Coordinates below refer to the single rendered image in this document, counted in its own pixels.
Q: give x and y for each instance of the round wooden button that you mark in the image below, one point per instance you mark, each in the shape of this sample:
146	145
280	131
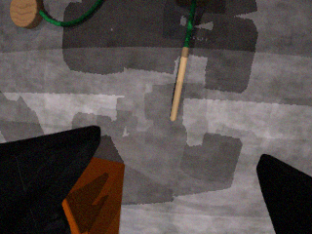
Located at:
25	13

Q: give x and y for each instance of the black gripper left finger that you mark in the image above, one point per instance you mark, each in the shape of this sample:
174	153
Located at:
36	174

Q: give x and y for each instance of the green string with wooden stick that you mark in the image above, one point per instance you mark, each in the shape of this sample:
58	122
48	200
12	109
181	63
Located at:
183	52

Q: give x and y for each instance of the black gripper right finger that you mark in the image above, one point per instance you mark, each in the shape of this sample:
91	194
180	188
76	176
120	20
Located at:
287	194

